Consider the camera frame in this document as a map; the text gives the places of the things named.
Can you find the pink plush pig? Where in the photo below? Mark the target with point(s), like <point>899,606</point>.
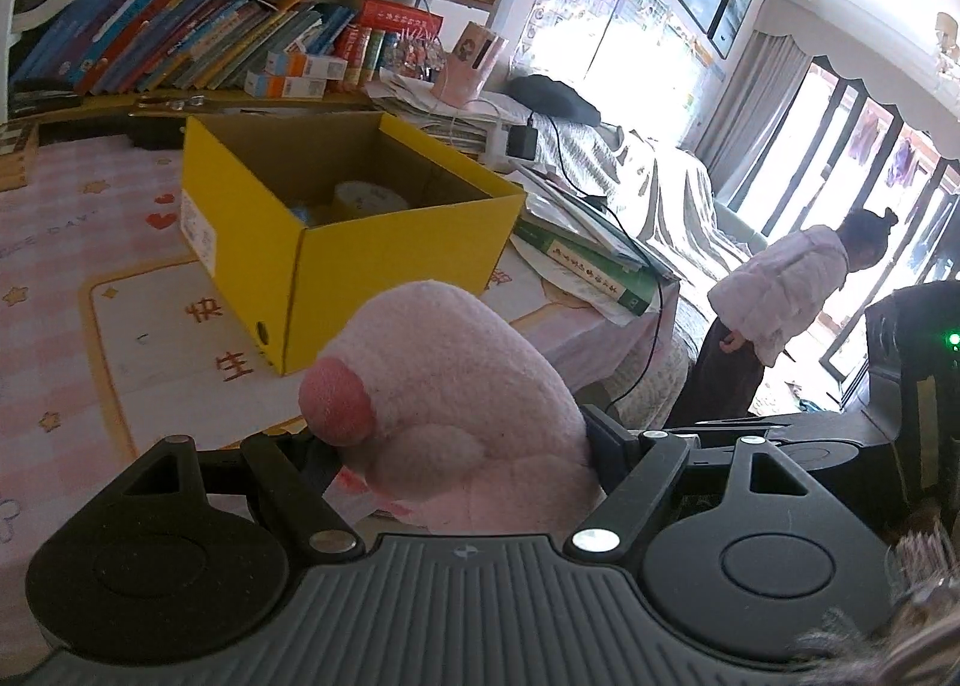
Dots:
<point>465,394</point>

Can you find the row of colourful books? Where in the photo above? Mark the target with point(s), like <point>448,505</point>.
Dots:
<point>187,41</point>

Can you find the yellow cardboard box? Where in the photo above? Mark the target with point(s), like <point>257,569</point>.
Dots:
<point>390,274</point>

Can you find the yellow tape roll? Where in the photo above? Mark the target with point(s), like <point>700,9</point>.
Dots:
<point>371,197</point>

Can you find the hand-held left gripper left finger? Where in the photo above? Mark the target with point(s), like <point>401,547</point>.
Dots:
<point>292,476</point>

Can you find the pink pen holder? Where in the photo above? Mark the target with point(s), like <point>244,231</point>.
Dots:
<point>469,68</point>

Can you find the grey striped blanket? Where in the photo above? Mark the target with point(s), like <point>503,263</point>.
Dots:
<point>660,191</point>

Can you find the black cloth bundle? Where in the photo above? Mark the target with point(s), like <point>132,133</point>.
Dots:
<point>555,100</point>

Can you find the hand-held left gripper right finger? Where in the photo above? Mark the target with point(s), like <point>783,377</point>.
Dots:
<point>607,442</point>

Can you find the black flat case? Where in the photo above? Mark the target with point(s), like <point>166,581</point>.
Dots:
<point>49,97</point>

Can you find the wooden chess board box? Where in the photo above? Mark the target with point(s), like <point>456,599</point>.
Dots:
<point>16,154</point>

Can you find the dark brown lidded box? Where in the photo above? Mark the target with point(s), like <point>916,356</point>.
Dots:
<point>161,124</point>

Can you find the person's fuzzy grey clothing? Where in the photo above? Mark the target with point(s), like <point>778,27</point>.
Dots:
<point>885,648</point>

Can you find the black charger plug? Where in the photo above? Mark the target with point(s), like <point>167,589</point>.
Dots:
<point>523,142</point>

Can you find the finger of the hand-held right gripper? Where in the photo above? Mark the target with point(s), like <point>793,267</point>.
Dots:
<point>735,430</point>

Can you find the grey curtain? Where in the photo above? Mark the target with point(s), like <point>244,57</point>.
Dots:
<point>757,116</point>

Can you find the thick green book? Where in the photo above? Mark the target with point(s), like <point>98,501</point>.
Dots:
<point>592,266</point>

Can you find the white power strip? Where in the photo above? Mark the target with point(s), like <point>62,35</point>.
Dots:
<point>496,146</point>

